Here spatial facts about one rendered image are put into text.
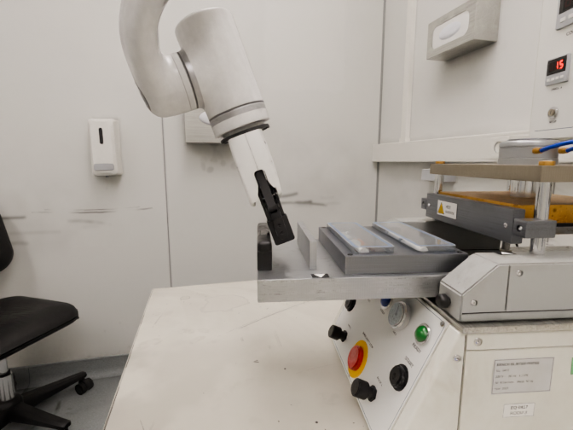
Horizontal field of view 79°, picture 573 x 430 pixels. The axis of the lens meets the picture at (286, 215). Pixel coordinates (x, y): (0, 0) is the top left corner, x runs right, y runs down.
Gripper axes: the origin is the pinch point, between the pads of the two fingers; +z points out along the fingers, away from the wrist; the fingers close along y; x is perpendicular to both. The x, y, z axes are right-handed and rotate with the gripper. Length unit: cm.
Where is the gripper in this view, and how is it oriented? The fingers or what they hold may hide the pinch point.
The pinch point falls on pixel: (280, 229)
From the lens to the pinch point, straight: 53.4
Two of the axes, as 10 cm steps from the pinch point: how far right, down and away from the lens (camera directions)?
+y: 0.8, 1.5, -9.8
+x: 9.4, -3.5, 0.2
